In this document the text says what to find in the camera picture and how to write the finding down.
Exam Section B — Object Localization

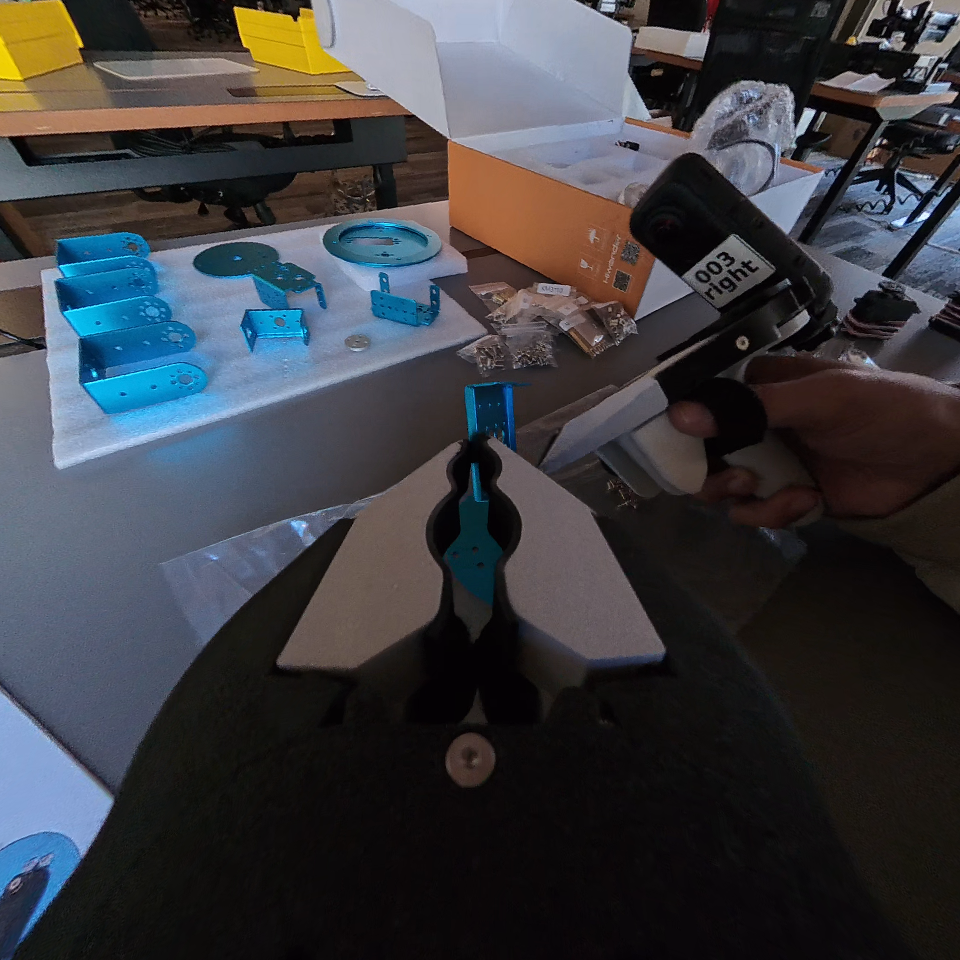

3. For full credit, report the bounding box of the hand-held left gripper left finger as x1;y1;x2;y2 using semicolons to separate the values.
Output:
276;441;477;678

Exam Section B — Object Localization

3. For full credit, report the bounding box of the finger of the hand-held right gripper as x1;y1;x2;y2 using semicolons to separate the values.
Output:
540;371;670;474

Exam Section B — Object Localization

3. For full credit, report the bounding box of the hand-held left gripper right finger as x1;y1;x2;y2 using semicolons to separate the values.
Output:
477;435;669;688

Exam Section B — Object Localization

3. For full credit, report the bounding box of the blue square metal bracket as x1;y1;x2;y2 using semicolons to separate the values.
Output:
442;382;530;612

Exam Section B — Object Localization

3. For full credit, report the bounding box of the person's right forearm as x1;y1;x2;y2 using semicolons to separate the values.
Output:
832;461;960;612

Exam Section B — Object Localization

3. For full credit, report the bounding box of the grey desk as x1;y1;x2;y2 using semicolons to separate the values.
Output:
0;198;960;960

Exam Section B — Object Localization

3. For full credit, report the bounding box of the person's right hand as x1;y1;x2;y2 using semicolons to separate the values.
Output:
667;354;960;530

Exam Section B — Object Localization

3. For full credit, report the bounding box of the bubble wrap bundle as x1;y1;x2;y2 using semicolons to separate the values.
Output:
693;78;798;192

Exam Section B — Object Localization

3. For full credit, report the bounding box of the pile of screw bags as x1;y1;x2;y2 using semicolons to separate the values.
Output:
456;281;640;376

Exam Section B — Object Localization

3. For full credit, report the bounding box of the clear plastic bag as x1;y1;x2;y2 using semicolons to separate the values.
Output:
157;408;810;650

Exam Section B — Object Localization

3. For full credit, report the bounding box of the orange cardboard box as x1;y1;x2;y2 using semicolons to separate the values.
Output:
311;0;826;320

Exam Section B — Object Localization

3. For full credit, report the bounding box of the black office chair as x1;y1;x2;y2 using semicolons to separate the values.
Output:
678;0;826;162

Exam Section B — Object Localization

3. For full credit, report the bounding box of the black-legged office table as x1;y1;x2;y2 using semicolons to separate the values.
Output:
802;71;960;249

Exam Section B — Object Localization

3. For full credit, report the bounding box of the white foam sheet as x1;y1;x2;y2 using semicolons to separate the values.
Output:
41;217;489;472

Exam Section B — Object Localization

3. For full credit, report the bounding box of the white instruction manual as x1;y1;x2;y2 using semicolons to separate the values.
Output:
0;686;115;946

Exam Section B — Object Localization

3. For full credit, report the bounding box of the yellow box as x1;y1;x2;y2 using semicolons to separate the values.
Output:
234;6;352;76
0;0;85;81

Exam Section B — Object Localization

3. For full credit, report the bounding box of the wooden top table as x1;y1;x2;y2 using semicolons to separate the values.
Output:
0;48;414;204

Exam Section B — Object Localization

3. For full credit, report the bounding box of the white flat tray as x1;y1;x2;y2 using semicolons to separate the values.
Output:
91;57;261;82

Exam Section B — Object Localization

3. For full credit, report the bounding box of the blue small U bracket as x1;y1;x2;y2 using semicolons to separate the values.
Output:
369;271;442;327

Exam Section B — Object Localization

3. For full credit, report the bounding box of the blue short box bracket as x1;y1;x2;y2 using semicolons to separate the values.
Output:
238;306;312;354

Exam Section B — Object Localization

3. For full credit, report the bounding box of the blue metal ring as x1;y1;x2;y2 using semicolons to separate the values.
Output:
322;217;444;267

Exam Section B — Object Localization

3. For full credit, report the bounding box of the blue long U bracket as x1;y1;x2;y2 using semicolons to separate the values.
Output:
54;258;177;335
56;232;153;277
78;322;211;415

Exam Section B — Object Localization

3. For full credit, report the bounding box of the blue round-ended flat bracket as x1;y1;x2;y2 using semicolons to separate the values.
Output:
192;243;329;310

